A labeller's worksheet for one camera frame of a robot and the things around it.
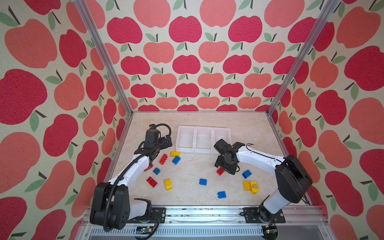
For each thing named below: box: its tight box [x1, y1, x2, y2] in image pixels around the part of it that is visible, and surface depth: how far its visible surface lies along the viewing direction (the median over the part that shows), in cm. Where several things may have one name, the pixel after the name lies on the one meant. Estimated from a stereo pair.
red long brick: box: [159, 153, 168, 165], surface depth 95 cm
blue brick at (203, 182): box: [199, 178, 208, 186], surface depth 88 cm
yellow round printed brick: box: [250, 181, 260, 195], surface depth 82 cm
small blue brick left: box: [152, 167, 161, 176], surface depth 90 cm
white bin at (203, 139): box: [193, 126, 215, 154], surface depth 103 cm
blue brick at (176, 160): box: [172, 155, 181, 165], surface depth 95 cm
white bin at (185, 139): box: [175, 125, 196, 153], surface depth 103 cm
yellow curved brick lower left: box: [164, 178, 173, 191], surface depth 85 cm
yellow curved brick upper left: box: [170, 151, 181, 157], surface depth 98 cm
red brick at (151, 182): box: [146, 176, 158, 188], surface depth 86 cm
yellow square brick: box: [243, 181, 251, 191], surface depth 85 cm
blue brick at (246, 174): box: [242, 169, 252, 179], surface depth 88 cm
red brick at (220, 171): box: [216, 167, 225, 176], surface depth 89 cm
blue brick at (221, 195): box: [217, 191, 227, 199], surface depth 82 cm
